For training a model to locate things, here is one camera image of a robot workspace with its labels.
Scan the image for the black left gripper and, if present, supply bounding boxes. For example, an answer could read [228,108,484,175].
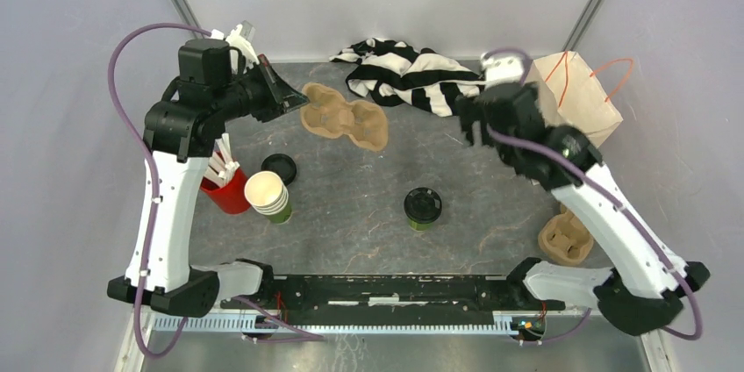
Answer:
[215,54,311,123]

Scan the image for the brown pulp cup carrier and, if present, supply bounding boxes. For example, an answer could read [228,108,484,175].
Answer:
[300,82,389,152]
[537,204,595,267]

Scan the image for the brown paper takeout bag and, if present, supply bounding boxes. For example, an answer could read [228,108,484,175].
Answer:
[527,51,634,147]

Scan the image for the black plastic cup lid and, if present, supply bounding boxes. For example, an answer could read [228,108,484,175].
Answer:
[404,187,443,225]

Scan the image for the green paper coffee cup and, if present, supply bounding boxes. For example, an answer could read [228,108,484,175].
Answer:
[408,218,434,232]

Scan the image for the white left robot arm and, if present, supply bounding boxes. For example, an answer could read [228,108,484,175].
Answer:
[107,39,307,318]

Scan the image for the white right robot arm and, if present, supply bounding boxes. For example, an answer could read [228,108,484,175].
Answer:
[455,82,710,340]

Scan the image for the white wrapped straw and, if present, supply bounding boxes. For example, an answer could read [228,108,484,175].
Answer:
[217,132,240,182]
[204,166,225,188]
[209,151,239,187]

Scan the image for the black white striped cloth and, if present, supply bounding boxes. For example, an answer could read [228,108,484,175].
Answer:
[329,38,485,118]

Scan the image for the stack of green paper cups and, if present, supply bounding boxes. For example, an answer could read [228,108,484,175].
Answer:
[244,171,292,224]

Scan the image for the red cup straw holder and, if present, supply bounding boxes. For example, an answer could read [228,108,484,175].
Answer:
[200,168,251,215]

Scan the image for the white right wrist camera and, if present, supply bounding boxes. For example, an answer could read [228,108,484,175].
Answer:
[481,54,527,87]

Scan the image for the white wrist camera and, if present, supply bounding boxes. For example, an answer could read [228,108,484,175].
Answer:
[210,20,259,74]
[481,54,527,87]

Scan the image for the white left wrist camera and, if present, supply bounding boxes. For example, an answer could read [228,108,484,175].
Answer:
[210,20,259,74]

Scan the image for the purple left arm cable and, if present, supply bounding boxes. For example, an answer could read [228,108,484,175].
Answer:
[107,23,213,359]

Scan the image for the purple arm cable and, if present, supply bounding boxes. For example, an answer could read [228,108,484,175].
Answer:
[107,23,213,359]
[481,46,705,341]

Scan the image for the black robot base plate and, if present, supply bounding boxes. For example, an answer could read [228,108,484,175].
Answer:
[220,265,566,326]

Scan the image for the white slotted cable duct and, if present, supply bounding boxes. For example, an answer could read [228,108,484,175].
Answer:
[182,311,518,337]

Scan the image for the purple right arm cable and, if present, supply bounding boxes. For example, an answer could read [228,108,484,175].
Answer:
[481,46,705,341]

